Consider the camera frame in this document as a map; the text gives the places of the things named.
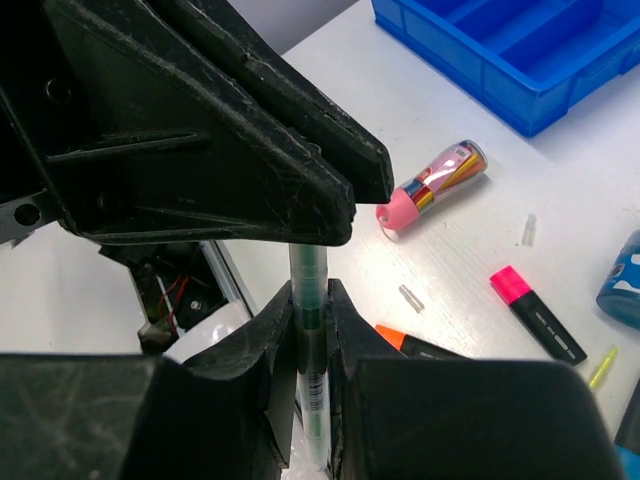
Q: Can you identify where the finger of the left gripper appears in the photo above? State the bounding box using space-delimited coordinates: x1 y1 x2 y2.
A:
1 1 356 246
150 1 394 204

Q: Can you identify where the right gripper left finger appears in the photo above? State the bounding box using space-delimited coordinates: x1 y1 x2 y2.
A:
1 285 295 479

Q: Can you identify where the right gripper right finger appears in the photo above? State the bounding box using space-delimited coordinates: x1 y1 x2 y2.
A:
327 279 625 479

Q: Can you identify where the green thin pen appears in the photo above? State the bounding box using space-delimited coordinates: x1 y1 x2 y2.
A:
289 244 331 471

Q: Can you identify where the yellow thin pen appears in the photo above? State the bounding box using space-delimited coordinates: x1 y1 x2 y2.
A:
588 347 618 390

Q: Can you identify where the orange black highlighter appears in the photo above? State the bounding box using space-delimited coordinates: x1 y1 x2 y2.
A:
375 325 463 360

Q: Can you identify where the pink crayon tube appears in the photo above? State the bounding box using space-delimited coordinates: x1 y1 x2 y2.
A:
375 139 489 242

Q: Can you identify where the clear pen cap middle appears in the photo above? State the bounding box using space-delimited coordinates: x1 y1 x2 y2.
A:
398 284 424 313

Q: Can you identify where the clear pen cap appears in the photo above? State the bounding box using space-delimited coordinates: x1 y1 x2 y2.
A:
398 284 424 313
521 214 537 247

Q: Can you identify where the pink black highlighter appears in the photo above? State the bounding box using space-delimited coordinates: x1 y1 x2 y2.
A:
489 266 588 366

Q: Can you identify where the blue compartment tray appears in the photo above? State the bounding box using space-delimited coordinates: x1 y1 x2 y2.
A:
372 0 639 138

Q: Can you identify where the clear pen cap upper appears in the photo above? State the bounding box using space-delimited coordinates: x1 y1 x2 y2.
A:
521 214 537 247

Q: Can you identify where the blue black highlighter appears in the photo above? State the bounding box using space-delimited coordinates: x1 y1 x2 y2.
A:
614 382 640 480

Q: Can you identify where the blue slime jar lying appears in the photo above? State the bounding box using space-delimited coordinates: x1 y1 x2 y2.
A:
596 230 639 330

